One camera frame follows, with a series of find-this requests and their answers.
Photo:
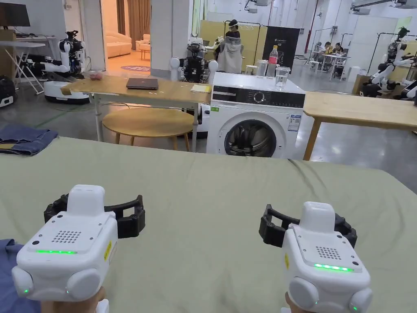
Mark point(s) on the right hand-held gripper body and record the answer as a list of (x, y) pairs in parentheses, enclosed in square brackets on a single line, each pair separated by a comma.
[(322, 280)]

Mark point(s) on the dark blue shirt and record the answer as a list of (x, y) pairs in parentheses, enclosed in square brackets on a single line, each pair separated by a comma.
[(6, 260)]

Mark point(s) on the cream sofa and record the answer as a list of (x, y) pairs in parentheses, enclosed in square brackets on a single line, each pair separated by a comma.
[(118, 44)]

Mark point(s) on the white robot with black head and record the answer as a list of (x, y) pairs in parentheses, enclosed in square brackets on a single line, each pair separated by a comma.
[(63, 65)]

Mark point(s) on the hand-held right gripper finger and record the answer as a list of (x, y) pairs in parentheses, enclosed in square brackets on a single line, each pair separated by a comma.
[(348, 230), (272, 228)]

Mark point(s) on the white desk with monitor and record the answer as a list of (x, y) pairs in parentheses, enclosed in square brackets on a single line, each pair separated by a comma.
[(14, 13)]

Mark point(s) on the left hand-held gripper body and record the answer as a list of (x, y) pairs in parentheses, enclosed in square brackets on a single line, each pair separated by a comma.
[(65, 260)]

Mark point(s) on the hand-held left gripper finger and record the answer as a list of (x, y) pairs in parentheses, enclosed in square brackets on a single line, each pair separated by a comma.
[(130, 218), (55, 208)]

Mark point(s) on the cream armchair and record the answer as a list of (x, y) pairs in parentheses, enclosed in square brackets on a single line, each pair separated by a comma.
[(143, 42)]

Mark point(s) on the white washing machine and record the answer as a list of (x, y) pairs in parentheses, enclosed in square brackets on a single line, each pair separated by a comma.
[(254, 111)]

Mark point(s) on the blue denim jeans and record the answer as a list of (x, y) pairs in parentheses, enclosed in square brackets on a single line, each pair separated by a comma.
[(22, 138)]

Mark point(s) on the black standing banner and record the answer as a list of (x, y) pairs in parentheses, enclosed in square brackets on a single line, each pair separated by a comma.
[(286, 42)]

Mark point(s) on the white humanoid robot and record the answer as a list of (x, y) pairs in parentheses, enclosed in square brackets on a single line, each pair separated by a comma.
[(395, 53)]

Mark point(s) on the bed with pale green sheet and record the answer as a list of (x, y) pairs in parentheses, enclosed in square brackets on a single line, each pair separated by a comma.
[(202, 195)]

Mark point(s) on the person's right hand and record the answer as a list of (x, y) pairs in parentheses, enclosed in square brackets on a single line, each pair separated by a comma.
[(287, 305)]

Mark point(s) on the person's left hand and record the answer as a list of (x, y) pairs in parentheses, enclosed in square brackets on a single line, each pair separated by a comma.
[(71, 308)]

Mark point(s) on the black clothes rack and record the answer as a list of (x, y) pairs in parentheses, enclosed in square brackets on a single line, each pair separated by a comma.
[(251, 23)]

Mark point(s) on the group of people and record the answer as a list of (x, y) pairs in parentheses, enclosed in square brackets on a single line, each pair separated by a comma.
[(332, 48)]

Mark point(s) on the black robot with white shoulders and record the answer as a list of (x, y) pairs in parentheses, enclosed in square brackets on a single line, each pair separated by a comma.
[(195, 65)]

